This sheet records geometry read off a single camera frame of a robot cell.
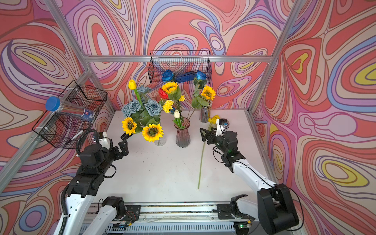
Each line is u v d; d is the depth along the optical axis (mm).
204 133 721
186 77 805
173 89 689
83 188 458
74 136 730
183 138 1015
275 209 406
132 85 625
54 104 619
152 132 651
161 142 984
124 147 639
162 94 764
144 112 716
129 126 717
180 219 732
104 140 607
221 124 725
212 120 1068
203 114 1050
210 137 713
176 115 766
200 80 750
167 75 747
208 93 730
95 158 501
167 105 736
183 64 957
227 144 607
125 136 1009
